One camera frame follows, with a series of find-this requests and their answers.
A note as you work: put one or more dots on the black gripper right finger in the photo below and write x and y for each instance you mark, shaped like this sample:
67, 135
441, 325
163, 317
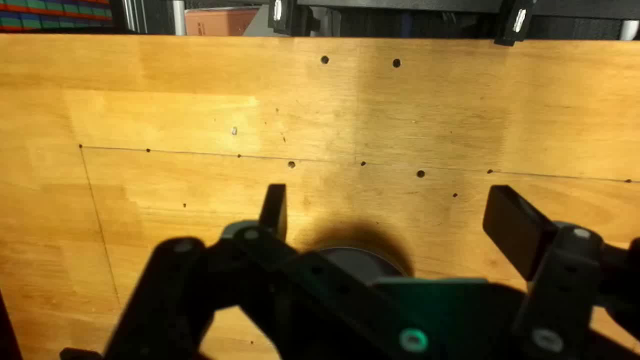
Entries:
521, 231

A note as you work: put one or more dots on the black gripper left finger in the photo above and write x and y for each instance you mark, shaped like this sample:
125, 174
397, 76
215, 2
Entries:
201, 292

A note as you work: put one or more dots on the black metal frame bar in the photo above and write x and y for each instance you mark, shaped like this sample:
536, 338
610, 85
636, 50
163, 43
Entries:
412, 4

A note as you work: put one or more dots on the brown cardboard box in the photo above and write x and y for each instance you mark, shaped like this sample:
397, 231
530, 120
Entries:
221, 20

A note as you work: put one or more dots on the colourful striped cloth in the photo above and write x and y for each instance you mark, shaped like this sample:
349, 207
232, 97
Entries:
46, 15

